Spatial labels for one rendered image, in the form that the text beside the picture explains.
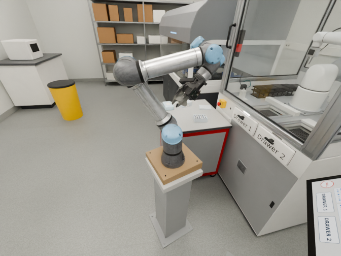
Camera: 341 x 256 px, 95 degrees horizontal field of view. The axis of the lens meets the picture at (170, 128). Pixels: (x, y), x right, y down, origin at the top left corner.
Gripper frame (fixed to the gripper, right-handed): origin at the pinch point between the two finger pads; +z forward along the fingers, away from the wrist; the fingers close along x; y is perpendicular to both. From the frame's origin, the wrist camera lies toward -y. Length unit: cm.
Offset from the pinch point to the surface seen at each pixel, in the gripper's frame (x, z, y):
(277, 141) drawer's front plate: 53, -25, 38
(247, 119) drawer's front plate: 61, -27, 9
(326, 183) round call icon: 27, -19, 68
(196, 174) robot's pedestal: 26.3, 23.2, 28.5
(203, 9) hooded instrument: 24, -80, -84
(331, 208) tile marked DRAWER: 18, -12, 74
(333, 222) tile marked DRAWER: 14, -8, 76
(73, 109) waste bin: 23, 140, -218
